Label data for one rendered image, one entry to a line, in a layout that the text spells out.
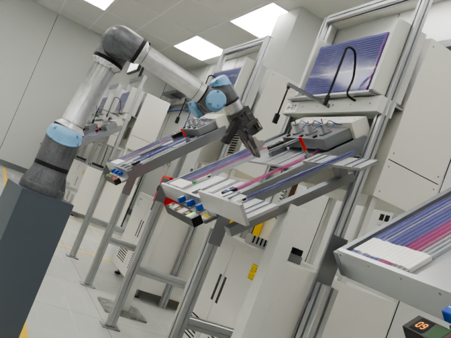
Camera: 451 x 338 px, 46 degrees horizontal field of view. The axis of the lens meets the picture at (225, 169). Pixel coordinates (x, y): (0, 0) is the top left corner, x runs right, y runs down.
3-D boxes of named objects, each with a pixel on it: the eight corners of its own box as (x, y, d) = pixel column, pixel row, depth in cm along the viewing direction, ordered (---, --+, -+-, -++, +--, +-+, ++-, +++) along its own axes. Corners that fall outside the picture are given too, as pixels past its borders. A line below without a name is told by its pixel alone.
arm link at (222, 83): (204, 84, 212) (221, 73, 214) (218, 108, 215) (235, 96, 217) (211, 84, 204) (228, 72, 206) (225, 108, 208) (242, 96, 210)
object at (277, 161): (302, 179, 209) (298, 167, 208) (233, 166, 270) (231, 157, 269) (367, 148, 220) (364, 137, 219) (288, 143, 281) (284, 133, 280)
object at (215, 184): (218, 212, 196) (215, 204, 196) (166, 190, 257) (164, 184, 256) (261, 192, 203) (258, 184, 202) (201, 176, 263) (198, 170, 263)
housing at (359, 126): (360, 155, 219) (351, 122, 216) (298, 149, 264) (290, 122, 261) (375, 147, 222) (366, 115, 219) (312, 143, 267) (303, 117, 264)
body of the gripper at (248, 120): (264, 130, 215) (249, 104, 212) (247, 141, 213) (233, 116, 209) (256, 129, 222) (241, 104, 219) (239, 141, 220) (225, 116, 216)
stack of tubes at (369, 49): (366, 90, 219) (388, 31, 221) (301, 96, 266) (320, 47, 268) (388, 102, 224) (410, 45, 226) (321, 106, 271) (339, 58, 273)
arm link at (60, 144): (34, 157, 172) (50, 119, 173) (35, 156, 185) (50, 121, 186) (70, 172, 175) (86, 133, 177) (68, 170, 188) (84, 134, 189)
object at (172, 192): (217, 220, 196) (211, 202, 195) (166, 196, 257) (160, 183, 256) (220, 218, 197) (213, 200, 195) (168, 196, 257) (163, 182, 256)
